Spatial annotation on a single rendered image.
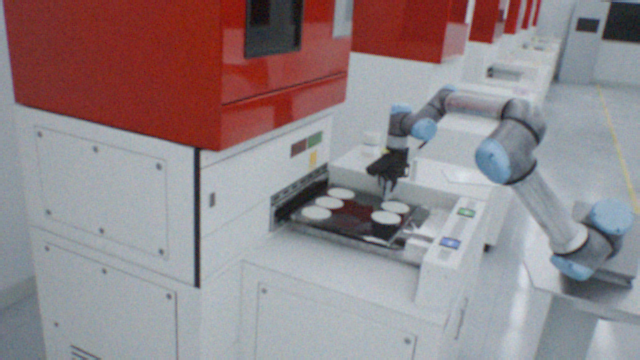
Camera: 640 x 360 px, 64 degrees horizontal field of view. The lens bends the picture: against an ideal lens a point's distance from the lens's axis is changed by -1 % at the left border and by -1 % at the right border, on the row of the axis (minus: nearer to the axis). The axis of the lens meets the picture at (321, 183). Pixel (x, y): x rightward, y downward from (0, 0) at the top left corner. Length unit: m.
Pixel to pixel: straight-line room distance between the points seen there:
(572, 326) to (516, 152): 0.76
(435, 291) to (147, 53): 0.97
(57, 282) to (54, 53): 0.76
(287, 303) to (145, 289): 0.42
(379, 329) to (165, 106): 0.83
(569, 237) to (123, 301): 1.33
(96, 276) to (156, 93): 0.67
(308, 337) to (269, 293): 0.18
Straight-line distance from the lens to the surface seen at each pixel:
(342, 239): 1.74
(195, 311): 1.53
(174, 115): 1.34
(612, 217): 1.70
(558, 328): 1.99
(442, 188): 1.96
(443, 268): 1.42
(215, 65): 1.24
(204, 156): 1.32
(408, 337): 1.49
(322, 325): 1.58
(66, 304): 1.95
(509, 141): 1.43
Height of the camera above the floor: 1.62
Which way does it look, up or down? 21 degrees down
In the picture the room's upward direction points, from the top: 5 degrees clockwise
